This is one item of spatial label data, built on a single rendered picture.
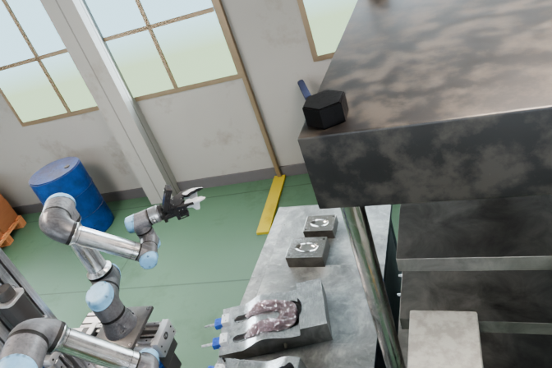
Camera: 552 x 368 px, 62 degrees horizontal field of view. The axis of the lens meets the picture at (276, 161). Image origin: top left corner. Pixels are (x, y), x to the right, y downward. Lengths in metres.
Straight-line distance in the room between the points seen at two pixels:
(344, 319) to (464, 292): 0.76
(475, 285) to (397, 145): 0.72
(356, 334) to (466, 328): 0.93
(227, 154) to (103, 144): 1.39
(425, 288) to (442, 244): 0.27
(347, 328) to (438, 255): 0.92
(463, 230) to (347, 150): 0.51
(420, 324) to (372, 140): 0.51
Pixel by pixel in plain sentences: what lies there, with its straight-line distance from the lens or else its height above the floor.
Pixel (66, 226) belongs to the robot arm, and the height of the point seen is 1.62.
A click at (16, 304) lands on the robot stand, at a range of 1.94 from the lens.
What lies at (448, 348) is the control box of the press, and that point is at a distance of 1.21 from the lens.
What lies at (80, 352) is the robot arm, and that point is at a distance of 1.66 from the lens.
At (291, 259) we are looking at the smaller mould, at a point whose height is 0.85.
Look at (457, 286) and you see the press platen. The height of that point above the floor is 1.29.
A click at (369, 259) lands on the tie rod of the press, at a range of 1.24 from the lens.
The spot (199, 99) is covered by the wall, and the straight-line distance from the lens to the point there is 4.51.
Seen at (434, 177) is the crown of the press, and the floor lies 1.87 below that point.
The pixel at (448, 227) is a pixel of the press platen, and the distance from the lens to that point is 1.38.
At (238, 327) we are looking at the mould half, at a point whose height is 0.85.
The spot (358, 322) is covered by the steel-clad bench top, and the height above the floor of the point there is 0.80.
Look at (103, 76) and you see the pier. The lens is 4.60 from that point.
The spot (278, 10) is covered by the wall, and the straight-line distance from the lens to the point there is 4.00.
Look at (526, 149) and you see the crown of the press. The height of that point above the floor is 1.92.
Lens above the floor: 2.46
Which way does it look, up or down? 29 degrees down
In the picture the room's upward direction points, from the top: 20 degrees counter-clockwise
